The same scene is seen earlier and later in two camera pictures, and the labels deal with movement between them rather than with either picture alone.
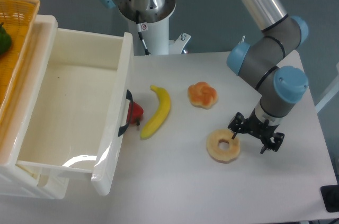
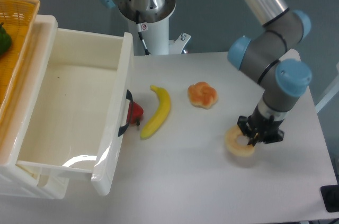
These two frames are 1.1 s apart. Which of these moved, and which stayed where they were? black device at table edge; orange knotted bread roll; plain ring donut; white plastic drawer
Moved: plain ring donut
Stayed: black device at table edge; white plastic drawer; orange knotted bread roll
